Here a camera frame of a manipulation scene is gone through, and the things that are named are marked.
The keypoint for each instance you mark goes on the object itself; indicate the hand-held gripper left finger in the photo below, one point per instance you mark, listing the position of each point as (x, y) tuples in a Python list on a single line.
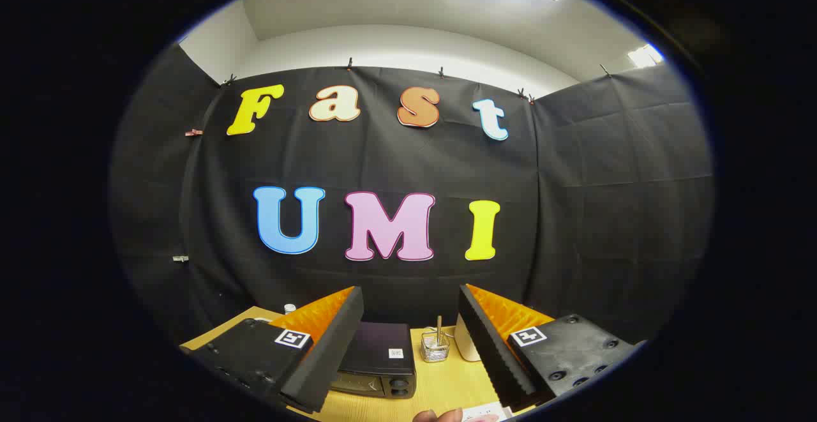
[(332, 345)]

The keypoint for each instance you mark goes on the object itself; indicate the cream white box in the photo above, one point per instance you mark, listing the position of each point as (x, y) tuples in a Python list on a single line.
[(466, 342)]

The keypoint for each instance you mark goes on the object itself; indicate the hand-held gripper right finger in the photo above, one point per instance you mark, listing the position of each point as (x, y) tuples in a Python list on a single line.
[(488, 352)]

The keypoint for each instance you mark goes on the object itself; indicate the black toaster oven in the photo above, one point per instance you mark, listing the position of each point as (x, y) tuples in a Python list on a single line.
[(376, 352)]

